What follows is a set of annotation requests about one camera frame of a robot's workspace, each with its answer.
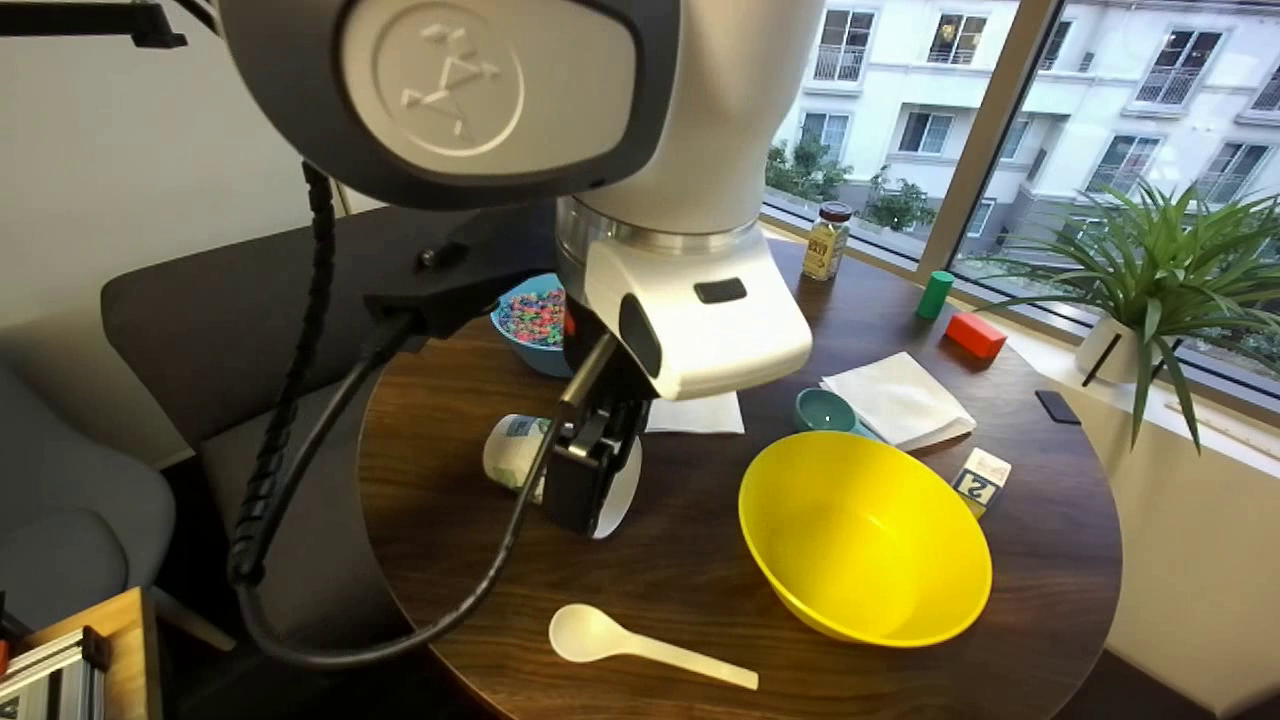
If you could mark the yellow plastic bowl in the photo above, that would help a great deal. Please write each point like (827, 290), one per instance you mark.
(867, 541)

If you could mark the blue bowl of colourful beads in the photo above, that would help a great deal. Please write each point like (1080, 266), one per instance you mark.
(535, 321)

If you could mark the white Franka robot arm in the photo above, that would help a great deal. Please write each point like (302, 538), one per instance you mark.
(694, 132)

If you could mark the green block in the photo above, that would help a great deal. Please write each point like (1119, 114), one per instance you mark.
(934, 299)

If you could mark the dark grey chair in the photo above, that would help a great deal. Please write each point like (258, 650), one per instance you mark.
(215, 335)

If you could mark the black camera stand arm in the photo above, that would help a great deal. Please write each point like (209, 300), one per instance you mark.
(80, 22)

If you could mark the glass jar with yellow label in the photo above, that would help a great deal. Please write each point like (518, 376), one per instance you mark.
(827, 247)

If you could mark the white paper napkin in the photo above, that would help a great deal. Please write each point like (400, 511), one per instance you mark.
(694, 415)

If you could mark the window frame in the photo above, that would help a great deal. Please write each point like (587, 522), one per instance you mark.
(994, 132)

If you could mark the folded white napkin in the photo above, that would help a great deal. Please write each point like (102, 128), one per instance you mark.
(900, 396)

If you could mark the aluminium frame with wood edge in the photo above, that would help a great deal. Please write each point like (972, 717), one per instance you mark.
(80, 655)

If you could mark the green potted plant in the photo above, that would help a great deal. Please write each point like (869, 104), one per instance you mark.
(1160, 275)

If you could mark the small white card packet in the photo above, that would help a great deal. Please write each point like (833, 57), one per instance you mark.
(986, 479)

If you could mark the red block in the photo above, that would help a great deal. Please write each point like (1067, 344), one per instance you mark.
(972, 339)

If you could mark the white plastic spoon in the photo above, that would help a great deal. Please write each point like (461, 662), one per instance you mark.
(626, 641)

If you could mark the white mug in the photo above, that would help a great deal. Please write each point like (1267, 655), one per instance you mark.
(514, 455)

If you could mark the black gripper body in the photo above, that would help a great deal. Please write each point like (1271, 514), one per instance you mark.
(618, 415)

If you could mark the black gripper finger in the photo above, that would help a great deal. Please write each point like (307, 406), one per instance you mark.
(565, 483)
(606, 492)

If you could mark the light grey chair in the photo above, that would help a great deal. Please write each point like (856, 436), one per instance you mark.
(64, 507)

